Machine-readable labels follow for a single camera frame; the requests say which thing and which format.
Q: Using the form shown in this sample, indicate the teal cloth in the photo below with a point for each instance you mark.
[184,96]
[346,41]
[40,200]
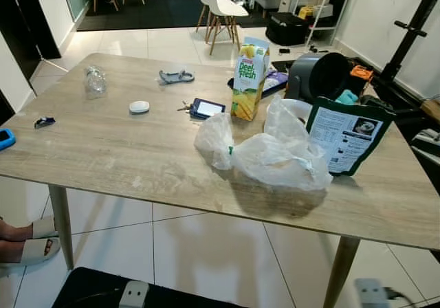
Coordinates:
[347,97]

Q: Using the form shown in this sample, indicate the crumpled clear plastic bottle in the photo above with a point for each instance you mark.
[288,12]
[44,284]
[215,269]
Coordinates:
[95,81]

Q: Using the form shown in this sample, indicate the black carpet rug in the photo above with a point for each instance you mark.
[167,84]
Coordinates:
[151,9]

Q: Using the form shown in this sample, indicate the white bowl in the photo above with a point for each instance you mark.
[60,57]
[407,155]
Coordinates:
[302,107]

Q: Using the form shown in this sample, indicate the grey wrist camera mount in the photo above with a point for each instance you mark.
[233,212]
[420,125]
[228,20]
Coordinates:
[371,293]
[134,294]

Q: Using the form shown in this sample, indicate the white chair wooden legs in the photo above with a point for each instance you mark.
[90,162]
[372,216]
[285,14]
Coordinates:
[220,9]

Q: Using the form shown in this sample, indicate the bright blue plastic object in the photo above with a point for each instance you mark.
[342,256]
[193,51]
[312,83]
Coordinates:
[5,139]

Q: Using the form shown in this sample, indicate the small metal keys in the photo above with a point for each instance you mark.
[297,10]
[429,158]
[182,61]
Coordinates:
[183,106]

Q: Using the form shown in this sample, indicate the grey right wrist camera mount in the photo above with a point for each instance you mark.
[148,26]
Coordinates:
[371,293]

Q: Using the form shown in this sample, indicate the small black blue remote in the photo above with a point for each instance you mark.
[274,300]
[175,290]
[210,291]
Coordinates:
[44,122]

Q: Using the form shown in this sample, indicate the grey carabiner clip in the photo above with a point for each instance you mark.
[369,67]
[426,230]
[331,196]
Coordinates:
[177,76]

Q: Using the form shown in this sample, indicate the person's foot white slipper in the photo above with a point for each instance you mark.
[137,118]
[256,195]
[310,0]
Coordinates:
[24,251]
[20,231]

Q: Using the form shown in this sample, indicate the purple white packet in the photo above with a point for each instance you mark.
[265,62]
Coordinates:
[275,81]

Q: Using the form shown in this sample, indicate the black steel rack frame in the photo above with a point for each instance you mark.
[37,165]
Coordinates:
[412,33]

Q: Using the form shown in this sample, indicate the black door panel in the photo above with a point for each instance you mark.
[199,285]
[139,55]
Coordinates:
[27,12]

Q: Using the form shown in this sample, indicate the green snack pouch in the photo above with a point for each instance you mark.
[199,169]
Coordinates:
[347,137]

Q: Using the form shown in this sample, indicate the black floor mat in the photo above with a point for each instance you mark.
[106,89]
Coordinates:
[185,293]

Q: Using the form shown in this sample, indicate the white shelf unit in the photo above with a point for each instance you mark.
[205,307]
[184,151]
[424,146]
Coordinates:
[323,5]

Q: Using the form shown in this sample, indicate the light wooden table leg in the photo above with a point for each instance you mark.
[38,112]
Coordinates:
[342,270]
[60,225]

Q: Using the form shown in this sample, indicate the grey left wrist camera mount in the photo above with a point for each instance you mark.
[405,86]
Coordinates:
[134,294]

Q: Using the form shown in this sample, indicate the large clear plastic bag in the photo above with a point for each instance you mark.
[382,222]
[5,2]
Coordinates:
[282,158]

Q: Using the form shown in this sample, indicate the yellow green juice carton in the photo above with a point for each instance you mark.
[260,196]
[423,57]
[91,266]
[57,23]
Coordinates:
[249,79]

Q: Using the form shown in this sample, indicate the dark grey round appliance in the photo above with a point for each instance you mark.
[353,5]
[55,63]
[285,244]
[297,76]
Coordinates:
[303,76]

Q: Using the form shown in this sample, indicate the orange black tool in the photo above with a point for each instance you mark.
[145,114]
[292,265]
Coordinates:
[361,73]

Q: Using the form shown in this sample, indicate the small yellow box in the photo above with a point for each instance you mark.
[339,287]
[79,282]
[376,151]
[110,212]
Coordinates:
[306,11]

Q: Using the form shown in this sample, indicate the small clear plastic bag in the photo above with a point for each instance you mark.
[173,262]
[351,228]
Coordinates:
[214,139]

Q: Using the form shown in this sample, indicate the black duffel bag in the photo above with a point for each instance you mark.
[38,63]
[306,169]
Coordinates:
[287,27]

